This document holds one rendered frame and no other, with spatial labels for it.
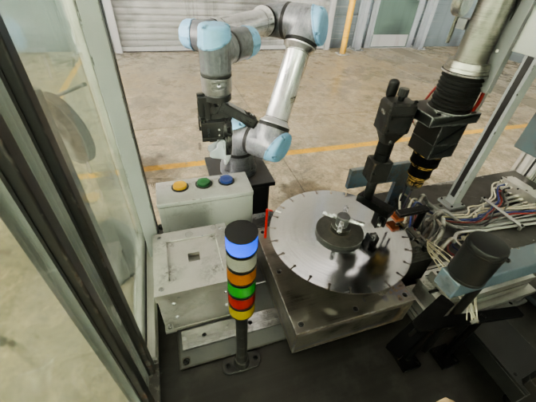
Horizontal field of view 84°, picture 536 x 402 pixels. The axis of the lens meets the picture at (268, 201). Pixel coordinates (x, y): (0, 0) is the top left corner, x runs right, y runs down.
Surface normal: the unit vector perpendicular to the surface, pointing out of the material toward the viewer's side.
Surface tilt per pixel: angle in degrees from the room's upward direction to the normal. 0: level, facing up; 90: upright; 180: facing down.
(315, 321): 0
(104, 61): 90
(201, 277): 0
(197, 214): 90
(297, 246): 0
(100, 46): 90
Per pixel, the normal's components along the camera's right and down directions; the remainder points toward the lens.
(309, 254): 0.06, -0.77
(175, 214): 0.30, 0.62
